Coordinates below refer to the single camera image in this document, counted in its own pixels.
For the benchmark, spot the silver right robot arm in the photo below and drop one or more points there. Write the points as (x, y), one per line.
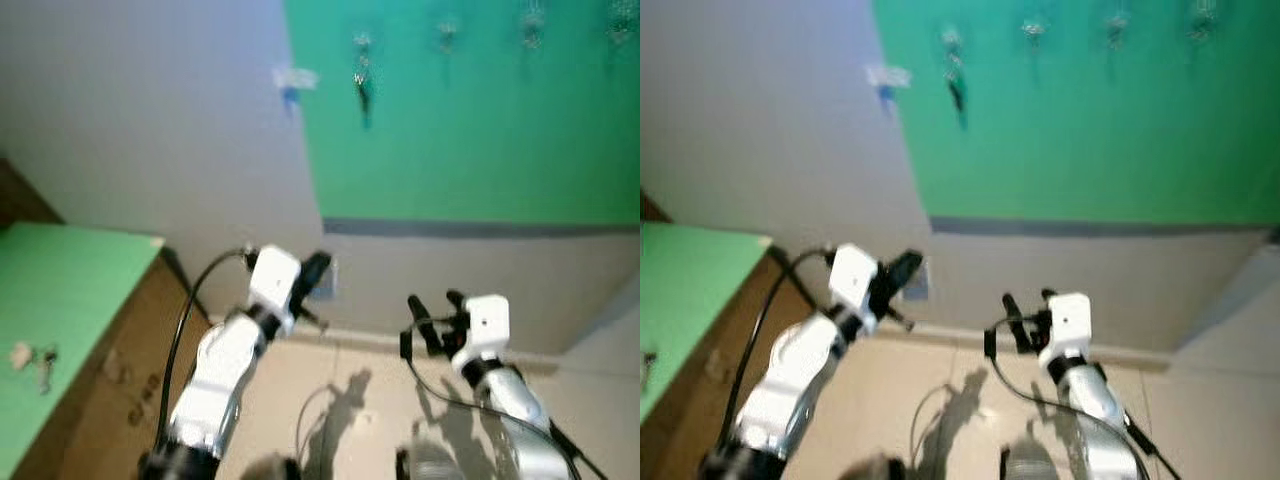
(1095, 400)
(515, 400)

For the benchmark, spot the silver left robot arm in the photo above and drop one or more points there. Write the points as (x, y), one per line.
(220, 380)
(790, 385)

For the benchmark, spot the keys with dark fob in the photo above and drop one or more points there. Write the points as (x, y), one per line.
(363, 90)

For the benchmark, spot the robot right leg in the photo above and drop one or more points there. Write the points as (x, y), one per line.
(432, 465)
(1030, 465)

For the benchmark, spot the robot leg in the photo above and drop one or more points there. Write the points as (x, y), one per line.
(432, 465)
(872, 468)
(1030, 465)

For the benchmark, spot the robot left leg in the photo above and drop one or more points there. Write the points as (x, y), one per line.
(872, 468)

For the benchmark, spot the small blue tag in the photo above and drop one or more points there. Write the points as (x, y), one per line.
(290, 97)
(886, 97)

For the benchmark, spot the white paper label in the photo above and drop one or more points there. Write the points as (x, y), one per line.
(888, 75)
(296, 78)

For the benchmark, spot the green-topped cardboard box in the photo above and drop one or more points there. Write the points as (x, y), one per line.
(690, 290)
(60, 290)

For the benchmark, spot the dark brown wooden furniture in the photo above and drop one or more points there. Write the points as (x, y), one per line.
(20, 195)
(650, 208)

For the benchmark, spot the metal key bunch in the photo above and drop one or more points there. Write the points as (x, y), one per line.
(45, 368)

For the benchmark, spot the white key tag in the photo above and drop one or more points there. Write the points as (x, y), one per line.
(20, 356)

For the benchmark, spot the grey wall socket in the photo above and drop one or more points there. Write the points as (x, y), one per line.
(328, 282)
(921, 285)

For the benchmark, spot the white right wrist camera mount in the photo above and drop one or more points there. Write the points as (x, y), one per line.
(1068, 322)
(488, 325)

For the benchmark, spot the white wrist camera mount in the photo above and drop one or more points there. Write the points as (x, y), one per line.
(488, 325)
(273, 278)
(852, 275)
(1068, 322)

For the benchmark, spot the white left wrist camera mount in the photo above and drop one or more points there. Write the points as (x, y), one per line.
(852, 275)
(273, 278)

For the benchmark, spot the green wall board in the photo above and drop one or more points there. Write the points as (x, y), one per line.
(1080, 150)
(480, 150)

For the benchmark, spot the metal wall hook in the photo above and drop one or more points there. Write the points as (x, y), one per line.
(1203, 20)
(447, 33)
(1117, 27)
(362, 42)
(532, 28)
(622, 20)
(1033, 30)
(950, 40)

